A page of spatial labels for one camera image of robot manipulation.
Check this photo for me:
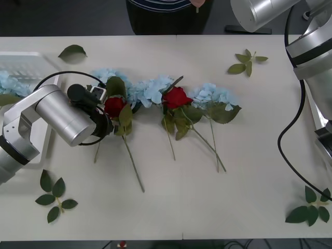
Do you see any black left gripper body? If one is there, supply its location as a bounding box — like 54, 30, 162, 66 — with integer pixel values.
88, 103, 116, 139

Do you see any red rose with stem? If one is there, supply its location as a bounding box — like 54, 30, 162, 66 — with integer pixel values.
162, 87, 227, 172
103, 95, 146, 193

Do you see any pale blue flower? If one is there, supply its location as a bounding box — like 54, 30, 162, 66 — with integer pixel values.
190, 82, 242, 173
89, 67, 135, 164
0, 70, 36, 107
128, 74, 185, 161

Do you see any dark green leaf twig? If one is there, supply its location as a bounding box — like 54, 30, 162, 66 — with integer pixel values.
285, 185, 332, 227
35, 169, 78, 224

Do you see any single loose green leaf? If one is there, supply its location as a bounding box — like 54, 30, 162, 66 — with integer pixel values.
57, 44, 88, 59

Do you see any shallow white box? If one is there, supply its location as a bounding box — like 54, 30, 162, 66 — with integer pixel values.
0, 51, 63, 169

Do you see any person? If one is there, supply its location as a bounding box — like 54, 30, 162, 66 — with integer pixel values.
126, 0, 216, 36

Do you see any pale green leaf twig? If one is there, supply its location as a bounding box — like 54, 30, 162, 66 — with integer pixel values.
227, 48, 269, 78

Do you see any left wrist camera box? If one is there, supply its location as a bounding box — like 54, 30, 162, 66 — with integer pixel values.
90, 86, 107, 104

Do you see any black left wrist camera cable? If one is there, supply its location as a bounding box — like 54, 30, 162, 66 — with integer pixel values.
32, 71, 107, 91

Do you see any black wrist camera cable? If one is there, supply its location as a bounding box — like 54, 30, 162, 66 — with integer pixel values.
276, 4, 332, 201
32, 71, 107, 91

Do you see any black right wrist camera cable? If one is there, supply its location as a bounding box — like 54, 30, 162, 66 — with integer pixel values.
276, 4, 332, 201

